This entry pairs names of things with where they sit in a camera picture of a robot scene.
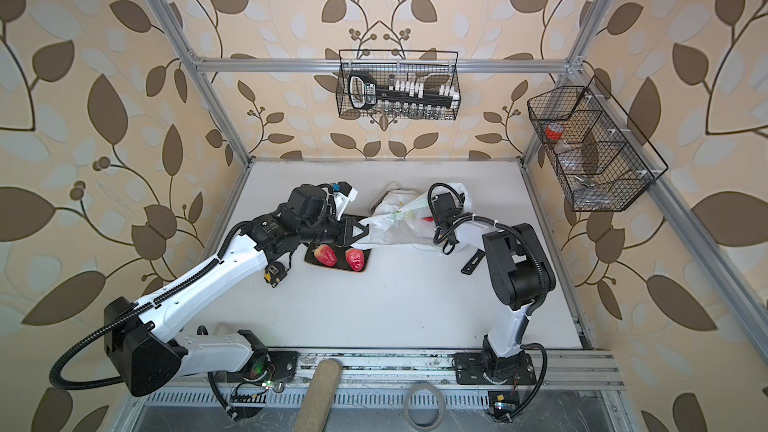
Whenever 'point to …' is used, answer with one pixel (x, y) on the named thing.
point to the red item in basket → (552, 134)
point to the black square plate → (340, 263)
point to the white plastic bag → (403, 219)
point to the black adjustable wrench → (474, 261)
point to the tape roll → (434, 425)
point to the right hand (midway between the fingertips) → (455, 229)
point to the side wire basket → (597, 158)
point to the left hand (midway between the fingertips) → (370, 229)
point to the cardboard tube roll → (317, 403)
